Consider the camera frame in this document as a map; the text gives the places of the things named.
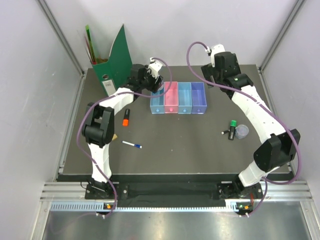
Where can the small cork block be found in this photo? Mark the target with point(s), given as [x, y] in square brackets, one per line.
[114, 137]

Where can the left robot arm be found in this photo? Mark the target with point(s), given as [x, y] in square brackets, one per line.
[99, 127]

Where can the teal blue drawer box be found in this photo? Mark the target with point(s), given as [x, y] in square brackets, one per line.
[184, 98]

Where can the black white pen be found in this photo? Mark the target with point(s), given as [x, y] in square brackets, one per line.
[225, 132]

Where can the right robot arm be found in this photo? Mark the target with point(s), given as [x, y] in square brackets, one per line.
[278, 147]

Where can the orange highlighter marker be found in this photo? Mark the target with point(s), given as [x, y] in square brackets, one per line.
[126, 118]

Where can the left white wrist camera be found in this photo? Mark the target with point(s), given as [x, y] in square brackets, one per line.
[154, 67]

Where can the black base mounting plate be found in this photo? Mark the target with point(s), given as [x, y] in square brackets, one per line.
[154, 190]

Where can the purple drawer box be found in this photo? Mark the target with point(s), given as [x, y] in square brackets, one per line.
[199, 102]

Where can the green highlighter marker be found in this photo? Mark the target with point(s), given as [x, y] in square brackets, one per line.
[232, 130]

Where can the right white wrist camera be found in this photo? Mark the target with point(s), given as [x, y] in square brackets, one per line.
[216, 49]

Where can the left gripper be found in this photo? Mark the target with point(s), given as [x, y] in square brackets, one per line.
[154, 87]

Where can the green lever arch binder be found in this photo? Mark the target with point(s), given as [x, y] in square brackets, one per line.
[112, 72]

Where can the light blue drawer box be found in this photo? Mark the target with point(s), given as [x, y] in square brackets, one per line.
[157, 105]

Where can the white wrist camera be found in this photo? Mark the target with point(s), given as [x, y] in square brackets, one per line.
[154, 67]
[216, 49]

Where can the pink drawer box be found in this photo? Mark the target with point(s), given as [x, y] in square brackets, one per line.
[171, 98]

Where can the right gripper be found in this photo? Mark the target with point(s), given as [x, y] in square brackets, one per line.
[209, 71]

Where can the blue white pen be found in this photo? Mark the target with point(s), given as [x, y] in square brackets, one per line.
[132, 144]

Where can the grey slotted cable duct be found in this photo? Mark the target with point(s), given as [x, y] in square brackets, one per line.
[105, 207]

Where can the clear round clip container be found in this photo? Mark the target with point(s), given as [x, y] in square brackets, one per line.
[241, 131]

